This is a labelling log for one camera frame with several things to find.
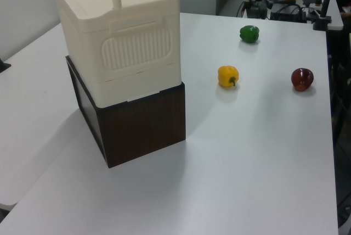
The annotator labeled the cream plastic storage cabinet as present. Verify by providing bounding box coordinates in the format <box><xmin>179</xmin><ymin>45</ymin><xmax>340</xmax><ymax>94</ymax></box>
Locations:
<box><xmin>51</xmin><ymin>0</ymin><xmax>182</xmax><ymax>108</ymax></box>

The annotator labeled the black electronics box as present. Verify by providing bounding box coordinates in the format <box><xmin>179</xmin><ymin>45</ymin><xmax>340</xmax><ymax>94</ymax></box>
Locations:
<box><xmin>269</xmin><ymin>0</ymin><xmax>307</xmax><ymax>24</ymax></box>

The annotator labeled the green bell pepper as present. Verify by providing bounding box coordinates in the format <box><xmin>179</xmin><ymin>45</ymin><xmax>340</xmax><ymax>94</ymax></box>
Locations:
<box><xmin>239</xmin><ymin>25</ymin><xmax>260</xmax><ymax>44</ymax></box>

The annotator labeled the black pole clamp base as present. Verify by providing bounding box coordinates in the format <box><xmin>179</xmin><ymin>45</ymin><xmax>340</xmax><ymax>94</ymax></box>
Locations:
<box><xmin>313</xmin><ymin>16</ymin><xmax>333</xmax><ymax>31</ymax></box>

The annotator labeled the yellow bell pepper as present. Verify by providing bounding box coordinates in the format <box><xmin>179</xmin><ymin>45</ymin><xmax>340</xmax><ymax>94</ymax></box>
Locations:
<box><xmin>217</xmin><ymin>65</ymin><xmax>240</xmax><ymax>89</ymax></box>

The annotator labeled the dark red apple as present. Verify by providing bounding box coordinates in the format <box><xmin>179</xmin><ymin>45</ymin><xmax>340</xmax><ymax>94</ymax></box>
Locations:
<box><xmin>291</xmin><ymin>68</ymin><xmax>315</xmax><ymax>92</ymax></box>

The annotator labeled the dark brown wooden box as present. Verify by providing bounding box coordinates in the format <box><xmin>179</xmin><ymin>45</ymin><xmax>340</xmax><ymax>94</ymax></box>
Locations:
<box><xmin>65</xmin><ymin>55</ymin><xmax>187</xmax><ymax>169</ymax></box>

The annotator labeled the small black table clamp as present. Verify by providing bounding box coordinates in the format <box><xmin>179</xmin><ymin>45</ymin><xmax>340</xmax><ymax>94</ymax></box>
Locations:
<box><xmin>0</xmin><ymin>57</ymin><xmax>12</xmax><ymax>74</ymax></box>

